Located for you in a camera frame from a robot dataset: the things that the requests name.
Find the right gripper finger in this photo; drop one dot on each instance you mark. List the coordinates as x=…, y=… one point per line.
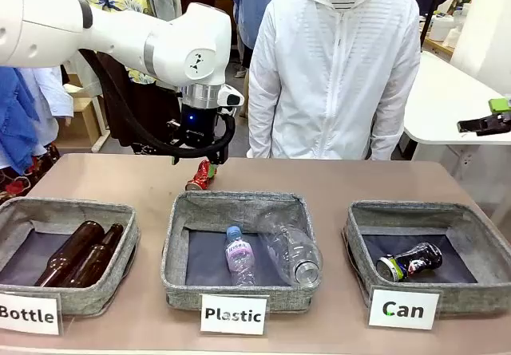
x=500, y=105
x=487, y=125

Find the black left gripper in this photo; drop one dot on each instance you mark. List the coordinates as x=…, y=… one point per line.
x=197, y=125

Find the crushed red soda can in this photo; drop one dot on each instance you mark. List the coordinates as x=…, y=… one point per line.
x=199, y=179

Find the small pink-label plastic bottle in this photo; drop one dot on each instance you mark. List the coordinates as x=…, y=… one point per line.
x=239, y=259

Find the large clear plastic bottle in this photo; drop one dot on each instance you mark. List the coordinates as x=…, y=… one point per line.
x=291, y=247

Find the brown glass bottle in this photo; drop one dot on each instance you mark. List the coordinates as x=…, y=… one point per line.
x=76, y=247
x=100, y=257

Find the person's left forearm white sleeve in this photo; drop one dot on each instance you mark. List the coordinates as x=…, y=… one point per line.
x=393, y=119

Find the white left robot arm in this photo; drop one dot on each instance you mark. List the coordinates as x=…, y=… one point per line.
x=120, y=32

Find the person's right forearm white sleeve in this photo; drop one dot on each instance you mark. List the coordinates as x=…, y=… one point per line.
x=261, y=119

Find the grey fabric Plastic basket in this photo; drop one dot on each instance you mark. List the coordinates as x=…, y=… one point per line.
x=239, y=203

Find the grey fabric Can basket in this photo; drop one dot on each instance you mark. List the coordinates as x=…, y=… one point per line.
x=399, y=215

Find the grey fabric Bottle basket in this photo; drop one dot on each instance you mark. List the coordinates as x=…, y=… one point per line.
x=80, y=211

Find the crushed black can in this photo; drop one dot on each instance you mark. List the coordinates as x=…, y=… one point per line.
x=415, y=259

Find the white Can label card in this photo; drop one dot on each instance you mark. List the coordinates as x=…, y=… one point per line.
x=403, y=309

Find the white side table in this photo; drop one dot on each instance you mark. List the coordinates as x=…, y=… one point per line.
x=439, y=103

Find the black printed garment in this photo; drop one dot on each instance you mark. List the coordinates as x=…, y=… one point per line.
x=159, y=107

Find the white container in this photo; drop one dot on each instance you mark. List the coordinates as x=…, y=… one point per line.
x=442, y=28

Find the wooden stool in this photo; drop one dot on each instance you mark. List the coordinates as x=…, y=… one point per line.
x=81, y=119

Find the person in white jacket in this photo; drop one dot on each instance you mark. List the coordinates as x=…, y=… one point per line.
x=331, y=72

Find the white Plastic label card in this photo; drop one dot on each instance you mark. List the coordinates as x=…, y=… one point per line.
x=233, y=315

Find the pale white garment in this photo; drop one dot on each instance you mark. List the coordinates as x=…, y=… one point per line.
x=48, y=95

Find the red floral cloth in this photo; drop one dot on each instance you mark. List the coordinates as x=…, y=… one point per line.
x=20, y=179

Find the bright blue cloth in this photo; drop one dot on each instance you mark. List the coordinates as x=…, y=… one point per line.
x=14, y=123

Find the white Bottle label card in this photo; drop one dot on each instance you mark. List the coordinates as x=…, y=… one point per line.
x=28, y=315

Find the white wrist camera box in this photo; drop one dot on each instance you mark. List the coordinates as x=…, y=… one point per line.
x=231, y=97

